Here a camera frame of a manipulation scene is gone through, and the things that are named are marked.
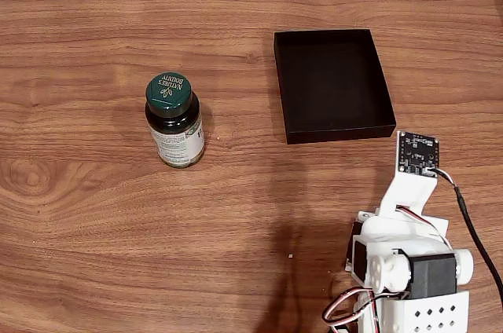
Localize servo wire across gripper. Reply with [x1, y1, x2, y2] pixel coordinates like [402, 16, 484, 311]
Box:
[395, 204, 453, 250]

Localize shallow black box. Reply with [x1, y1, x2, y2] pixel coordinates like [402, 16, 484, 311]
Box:
[274, 28, 397, 145]

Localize looped red white black wire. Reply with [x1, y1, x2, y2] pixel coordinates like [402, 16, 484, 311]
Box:
[321, 287, 380, 328]

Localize camera board on white mount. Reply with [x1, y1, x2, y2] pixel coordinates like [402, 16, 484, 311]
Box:
[377, 130, 441, 228]

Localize green-capped dark pill bottle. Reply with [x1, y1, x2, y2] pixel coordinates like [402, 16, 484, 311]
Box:
[144, 72, 206, 169]

